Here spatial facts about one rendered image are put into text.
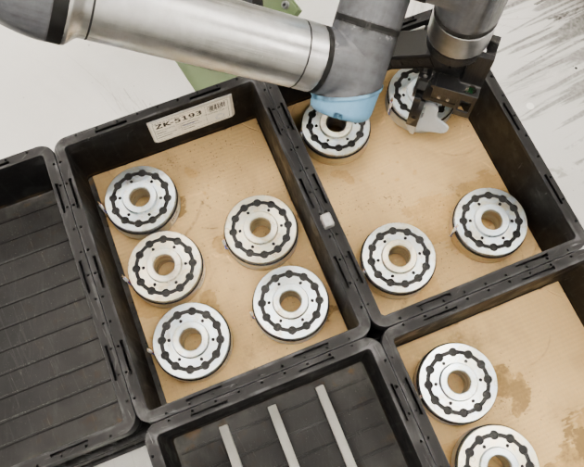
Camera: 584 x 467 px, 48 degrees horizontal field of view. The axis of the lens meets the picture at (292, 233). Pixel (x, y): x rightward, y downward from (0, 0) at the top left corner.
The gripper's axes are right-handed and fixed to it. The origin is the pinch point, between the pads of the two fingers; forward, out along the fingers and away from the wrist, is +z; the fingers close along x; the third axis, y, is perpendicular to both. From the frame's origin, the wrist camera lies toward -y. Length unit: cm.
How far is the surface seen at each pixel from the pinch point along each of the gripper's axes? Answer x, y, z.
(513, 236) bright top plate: -14.5, 18.5, -0.8
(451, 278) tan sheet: -22.1, 12.5, 2.0
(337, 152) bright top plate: -10.4, -8.4, -1.1
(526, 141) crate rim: -3.8, 15.4, -8.0
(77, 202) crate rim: -31.5, -38.1, -6.5
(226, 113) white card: -10.4, -25.7, -2.2
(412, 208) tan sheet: -13.8, 4.2, 2.1
